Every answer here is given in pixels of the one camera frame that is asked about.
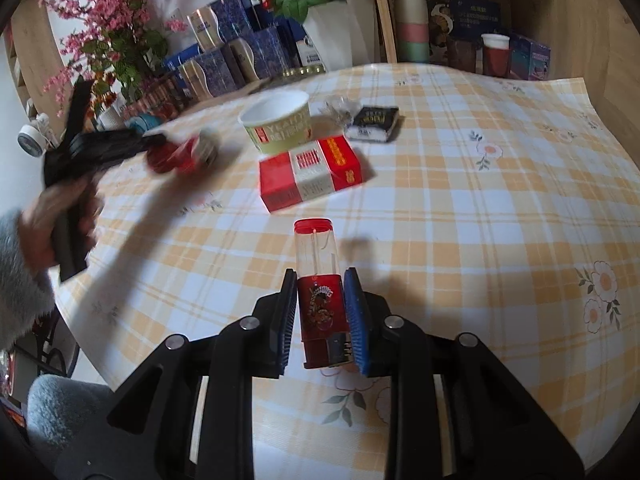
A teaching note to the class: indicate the flat blue box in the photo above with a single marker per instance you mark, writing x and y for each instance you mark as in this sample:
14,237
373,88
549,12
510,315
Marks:
180,56

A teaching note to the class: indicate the white desk fan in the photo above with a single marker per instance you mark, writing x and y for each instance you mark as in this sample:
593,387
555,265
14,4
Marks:
32,137

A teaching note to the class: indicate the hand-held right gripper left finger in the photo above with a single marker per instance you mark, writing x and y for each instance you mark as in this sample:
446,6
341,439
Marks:
287,322

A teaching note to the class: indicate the green white paper bowl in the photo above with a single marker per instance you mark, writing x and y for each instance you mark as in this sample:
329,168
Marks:
277,125

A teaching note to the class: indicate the stack of pastel cups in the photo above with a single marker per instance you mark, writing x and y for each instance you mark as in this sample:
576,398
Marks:
412,20

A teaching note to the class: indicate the person's left leg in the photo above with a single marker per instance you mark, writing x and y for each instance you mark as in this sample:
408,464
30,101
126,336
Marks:
65,410

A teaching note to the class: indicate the white faceted vase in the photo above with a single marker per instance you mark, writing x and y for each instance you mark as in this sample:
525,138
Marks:
340,35

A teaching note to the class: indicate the white cylinder vase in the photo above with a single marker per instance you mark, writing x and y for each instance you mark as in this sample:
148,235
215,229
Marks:
109,119

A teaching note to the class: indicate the dark blue picture box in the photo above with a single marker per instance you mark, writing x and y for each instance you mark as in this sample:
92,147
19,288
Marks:
440,15

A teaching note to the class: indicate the person's left hand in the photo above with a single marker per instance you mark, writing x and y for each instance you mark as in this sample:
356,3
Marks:
42,225

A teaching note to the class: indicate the pink blossom bouquet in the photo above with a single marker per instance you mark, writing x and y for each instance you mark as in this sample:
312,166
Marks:
115,25

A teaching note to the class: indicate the blue printed box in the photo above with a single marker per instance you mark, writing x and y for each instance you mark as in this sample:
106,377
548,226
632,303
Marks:
530,57

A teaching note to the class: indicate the red lighter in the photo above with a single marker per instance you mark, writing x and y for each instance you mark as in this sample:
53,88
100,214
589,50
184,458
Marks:
320,310

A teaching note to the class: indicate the red cup white lid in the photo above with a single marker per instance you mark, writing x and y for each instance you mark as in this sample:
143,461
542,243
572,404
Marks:
495,57

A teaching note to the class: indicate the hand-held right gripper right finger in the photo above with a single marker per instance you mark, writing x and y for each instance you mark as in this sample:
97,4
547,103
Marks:
360,322

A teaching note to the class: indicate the blue gold gift box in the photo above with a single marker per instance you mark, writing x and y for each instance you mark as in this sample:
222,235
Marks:
210,75
222,20
260,52

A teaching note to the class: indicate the orange flower bunch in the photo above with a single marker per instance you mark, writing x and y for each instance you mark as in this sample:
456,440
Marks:
102,85

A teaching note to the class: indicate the small black packet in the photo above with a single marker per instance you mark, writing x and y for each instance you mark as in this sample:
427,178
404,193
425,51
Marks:
372,122

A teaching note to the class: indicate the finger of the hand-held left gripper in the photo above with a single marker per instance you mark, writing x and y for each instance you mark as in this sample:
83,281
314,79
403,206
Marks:
130,144

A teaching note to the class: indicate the wooden shelf unit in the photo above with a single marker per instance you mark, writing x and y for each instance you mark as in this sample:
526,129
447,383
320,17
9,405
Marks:
575,10

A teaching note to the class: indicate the brown cup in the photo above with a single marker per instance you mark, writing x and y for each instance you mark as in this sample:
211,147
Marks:
461,55

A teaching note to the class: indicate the plaid floral tablecloth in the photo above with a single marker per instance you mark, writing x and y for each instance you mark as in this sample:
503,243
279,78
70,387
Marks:
450,210

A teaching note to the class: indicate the red white cigarette carton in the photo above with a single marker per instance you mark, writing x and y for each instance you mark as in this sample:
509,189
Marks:
315,170

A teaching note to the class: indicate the clear wrapper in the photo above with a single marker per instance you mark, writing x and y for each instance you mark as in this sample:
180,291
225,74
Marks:
340,107

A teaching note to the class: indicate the red soda can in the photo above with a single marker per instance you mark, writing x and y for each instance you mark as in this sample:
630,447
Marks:
180,155

